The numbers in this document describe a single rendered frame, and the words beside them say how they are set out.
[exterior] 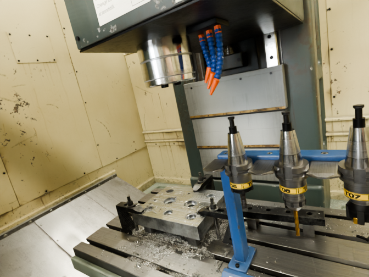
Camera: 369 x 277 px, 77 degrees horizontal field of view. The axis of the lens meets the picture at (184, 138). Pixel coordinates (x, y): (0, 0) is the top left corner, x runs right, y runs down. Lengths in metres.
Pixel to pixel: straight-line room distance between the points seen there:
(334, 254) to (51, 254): 1.20
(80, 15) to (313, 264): 0.85
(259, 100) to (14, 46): 1.30
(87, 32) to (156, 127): 1.37
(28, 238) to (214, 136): 1.09
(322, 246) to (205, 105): 0.74
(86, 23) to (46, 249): 1.12
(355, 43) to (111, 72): 1.51
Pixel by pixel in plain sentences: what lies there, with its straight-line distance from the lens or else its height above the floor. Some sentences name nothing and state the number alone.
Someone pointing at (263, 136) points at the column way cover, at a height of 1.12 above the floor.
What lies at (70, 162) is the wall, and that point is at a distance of 1.65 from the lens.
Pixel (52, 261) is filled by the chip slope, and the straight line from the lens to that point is 1.40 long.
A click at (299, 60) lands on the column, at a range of 1.07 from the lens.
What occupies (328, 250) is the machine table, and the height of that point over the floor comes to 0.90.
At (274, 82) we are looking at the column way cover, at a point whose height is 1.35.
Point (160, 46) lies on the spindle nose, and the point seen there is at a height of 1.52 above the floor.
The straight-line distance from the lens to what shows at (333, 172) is 0.49.
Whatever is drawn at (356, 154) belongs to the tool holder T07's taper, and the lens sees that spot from 0.47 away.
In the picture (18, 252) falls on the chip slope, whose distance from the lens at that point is 1.48.
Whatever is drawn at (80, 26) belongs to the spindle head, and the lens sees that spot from 0.67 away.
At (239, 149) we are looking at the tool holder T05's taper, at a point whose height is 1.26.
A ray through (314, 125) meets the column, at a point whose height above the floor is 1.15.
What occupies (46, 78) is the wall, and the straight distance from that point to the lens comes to 1.64.
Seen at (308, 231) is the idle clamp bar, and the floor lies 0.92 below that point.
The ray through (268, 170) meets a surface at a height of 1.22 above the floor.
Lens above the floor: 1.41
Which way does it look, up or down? 13 degrees down
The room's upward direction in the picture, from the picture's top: 12 degrees counter-clockwise
